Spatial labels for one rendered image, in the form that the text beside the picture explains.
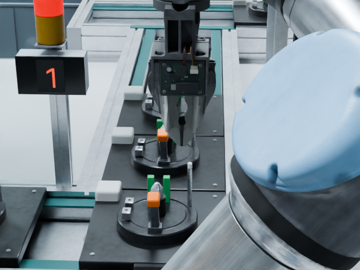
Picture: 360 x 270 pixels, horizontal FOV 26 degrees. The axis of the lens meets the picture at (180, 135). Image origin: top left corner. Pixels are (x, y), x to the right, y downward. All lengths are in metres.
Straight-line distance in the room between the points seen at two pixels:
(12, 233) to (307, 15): 0.73
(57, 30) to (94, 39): 1.14
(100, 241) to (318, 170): 0.89
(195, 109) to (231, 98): 0.90
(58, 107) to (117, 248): 0.30
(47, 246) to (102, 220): 0.11
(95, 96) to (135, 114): 0.42
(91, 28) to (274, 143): 2.01
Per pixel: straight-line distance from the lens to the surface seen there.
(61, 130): 1.46
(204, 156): 1.60
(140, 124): 1.75
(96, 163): 1.62
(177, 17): 0.94
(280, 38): 1.27
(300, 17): 0.83
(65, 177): 1.51
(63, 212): 1.49
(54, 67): 1.37
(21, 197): 1.48
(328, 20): 0.79
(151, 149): 1.59
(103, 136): 1.74
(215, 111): 1.82
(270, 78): 0.53
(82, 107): 2.13
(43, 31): 1.36
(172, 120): 1.05
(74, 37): 2.49
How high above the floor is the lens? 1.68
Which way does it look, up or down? 25 degrees down
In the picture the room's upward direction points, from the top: straight up
